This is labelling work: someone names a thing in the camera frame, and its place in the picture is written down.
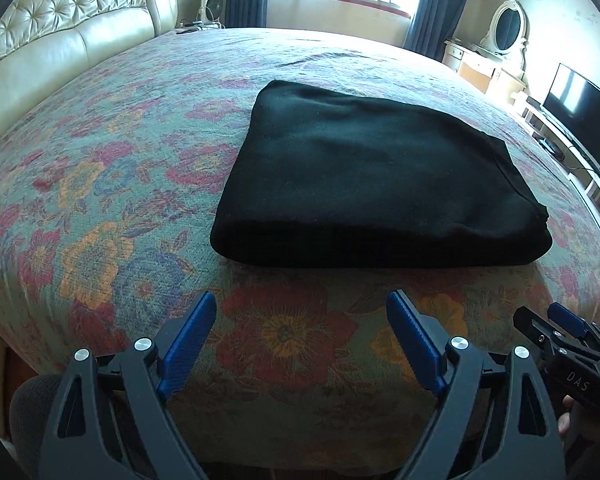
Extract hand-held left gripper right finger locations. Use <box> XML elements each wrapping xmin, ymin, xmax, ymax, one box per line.
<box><xmin>386</xmin><ymin>290</ymin><xmax>566</xmax><ymax>480</ymax></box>

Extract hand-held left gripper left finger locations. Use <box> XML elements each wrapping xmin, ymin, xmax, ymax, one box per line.
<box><xmin>38</xmin><ymin>291</ymin><xmax>218</xmax><ymax>480</ymax></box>

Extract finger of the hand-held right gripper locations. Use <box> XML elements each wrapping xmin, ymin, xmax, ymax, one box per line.
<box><xmin>513</xmin><ymin>306</ymin><xmax>556</xmax><ymax>358</ymax></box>
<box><xmin>549</xmin><ymin>303</ymin><xmax>600</xmax><ymax>347</ymax></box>

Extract black pants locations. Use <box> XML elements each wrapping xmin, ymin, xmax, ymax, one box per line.
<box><xmin>210</xmin><ymin>79</ymin><xmax>554</xmax><ymax>270</ymax></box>

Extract person's right hand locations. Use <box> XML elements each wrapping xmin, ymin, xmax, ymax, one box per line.
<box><xmin>557</xmin><ymin>396</ymin><xmax>588</xmax><ymax>439</ymax></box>

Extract floral bedspread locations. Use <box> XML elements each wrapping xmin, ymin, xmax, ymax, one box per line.
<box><xmin>0</xmin><ymin>26</ymin><xmax>600</xmax><ymax>472</ymax></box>

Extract person's dark trouser leg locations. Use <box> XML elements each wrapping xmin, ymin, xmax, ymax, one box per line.
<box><xmin>8</xmin><ymin>375</ymin><xmax>73</xmax><ymax>463</ymax></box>

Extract white television stand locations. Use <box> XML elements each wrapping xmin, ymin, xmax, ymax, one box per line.
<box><xmin>510</xmin><ymin>91</ymin><xmax>600</xmax><ymax>235</ymax></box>

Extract black flat television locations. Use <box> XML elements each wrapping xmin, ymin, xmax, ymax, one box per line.
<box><xmin>542</xmin><ymin>63</ymin><xmax>600</xmax><ymax>177</ymax></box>

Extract cream vanity dresser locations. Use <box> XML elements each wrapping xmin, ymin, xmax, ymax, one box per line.
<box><xmin>443</xmin><ymin>39</ymin><xmax>527</xmax><ymax>97</ymax></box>

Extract white oval vanity mirror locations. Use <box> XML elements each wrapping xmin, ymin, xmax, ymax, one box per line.
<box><xmin>480</xmin><ymin>0</ymin><xmax>530</xmax><ymax>69</ymax></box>

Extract cream leather bed headboard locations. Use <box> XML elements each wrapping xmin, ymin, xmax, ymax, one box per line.
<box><xmin>0</xmin><ymin>0</ymin><xmax>180</xmax><ymax>155</ymax></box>

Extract white fan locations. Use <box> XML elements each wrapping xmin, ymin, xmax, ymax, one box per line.
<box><xmin>199</xmin><ymin>0</ymin><xmax>227</xmax><ymax>29</ymax></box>

